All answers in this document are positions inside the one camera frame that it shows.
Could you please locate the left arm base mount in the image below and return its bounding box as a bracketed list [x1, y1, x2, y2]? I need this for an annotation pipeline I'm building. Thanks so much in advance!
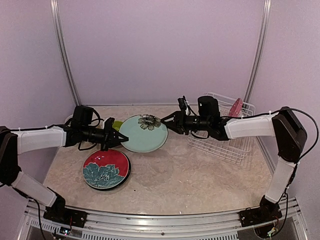
[43, 193, 88, 228]

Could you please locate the green bowl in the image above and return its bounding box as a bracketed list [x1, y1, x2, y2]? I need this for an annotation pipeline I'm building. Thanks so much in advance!
[112, 120, 123, 131]

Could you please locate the aluminium frame post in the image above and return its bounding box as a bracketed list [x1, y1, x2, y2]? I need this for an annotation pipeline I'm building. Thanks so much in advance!
[244, 0, 272, 103]
[49, 0, 81, 106]

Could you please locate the right aluminium frame post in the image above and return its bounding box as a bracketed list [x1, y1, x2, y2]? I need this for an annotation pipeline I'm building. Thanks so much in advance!
[244, 0, 272, 103]

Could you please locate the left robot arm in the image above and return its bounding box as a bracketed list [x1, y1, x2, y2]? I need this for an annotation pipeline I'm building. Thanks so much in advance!
[0, 105, 129, 223]

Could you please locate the left aluminium frame post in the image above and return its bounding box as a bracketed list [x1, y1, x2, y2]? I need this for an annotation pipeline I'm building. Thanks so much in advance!
[49, 0, 81, 106]

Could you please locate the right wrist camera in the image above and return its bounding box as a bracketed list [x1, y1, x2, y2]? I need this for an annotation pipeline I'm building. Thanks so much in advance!
[177, 95, 192, 116]

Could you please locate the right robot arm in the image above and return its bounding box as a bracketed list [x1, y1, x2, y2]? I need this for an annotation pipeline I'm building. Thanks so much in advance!
[160, 95, 308, 222]

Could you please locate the teal floral mug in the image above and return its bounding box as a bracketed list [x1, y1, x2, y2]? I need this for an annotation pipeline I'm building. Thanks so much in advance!
[64, 115, 73, 126]

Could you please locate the front aluminium rail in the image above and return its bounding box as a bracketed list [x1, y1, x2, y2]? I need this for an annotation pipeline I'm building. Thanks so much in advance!
[23, 197, 308, 240]

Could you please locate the pink dotted plate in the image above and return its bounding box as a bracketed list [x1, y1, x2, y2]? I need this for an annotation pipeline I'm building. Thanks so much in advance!
[228, 97, 243, 117]

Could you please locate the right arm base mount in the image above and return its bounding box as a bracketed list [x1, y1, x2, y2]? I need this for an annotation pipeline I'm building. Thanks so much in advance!
[238, 196, 283, 228]

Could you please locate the dark red plate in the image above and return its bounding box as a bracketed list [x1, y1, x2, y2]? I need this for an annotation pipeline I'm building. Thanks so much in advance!
[82, 149, 132, 191]

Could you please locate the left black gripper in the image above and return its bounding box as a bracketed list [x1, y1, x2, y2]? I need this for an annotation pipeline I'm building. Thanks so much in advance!
[81, 121, 128, 151]

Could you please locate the black rimmed plate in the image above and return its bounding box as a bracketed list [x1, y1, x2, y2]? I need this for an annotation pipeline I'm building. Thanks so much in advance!
[91, 150, 132, 191]

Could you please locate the light teal flower plate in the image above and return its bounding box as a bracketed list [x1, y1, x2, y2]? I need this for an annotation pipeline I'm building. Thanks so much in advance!
[119, 114, 169, 153]

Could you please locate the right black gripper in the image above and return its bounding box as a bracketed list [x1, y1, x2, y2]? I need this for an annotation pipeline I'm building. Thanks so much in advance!
[161, 109, 211, 135]

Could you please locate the white wire dish rack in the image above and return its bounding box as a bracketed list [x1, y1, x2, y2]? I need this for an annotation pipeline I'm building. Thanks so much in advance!
[187, 92, 256, 165]

